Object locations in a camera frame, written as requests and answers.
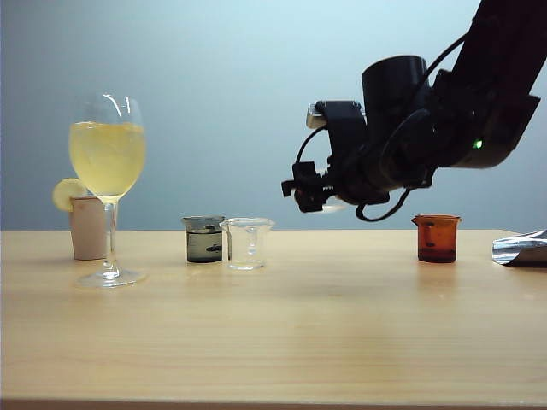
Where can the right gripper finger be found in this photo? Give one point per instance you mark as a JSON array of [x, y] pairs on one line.
[[309, 188]]

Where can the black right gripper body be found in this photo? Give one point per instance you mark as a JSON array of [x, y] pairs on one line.
[[376, 175]]

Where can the clear pineapple juice measuring cup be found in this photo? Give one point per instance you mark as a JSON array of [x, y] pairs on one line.
[[335, 208]]

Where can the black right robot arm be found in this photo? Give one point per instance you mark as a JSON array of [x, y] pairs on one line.
[[500, 64]]

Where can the amber measuring cup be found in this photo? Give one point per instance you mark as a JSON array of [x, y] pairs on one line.
[[436, 243]]

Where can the clear empty measuring cup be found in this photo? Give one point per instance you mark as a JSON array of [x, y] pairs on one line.
[[248, 256]]

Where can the dark grey measuring cup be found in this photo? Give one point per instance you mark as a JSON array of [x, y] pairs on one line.
[[205, 247]]

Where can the wine glass with yellow juice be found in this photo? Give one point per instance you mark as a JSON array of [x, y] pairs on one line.
[[107, 162]]

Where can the beige paper cup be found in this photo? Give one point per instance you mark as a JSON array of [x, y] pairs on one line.
[[87, 230]]

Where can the crumpled silver foil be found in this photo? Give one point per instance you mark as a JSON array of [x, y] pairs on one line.
[[521, 252]]

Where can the yellow lemon slice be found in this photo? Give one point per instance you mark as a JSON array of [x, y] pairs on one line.
[[64, 194]]

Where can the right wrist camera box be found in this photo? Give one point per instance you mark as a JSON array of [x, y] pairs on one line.
[[329, 113]]

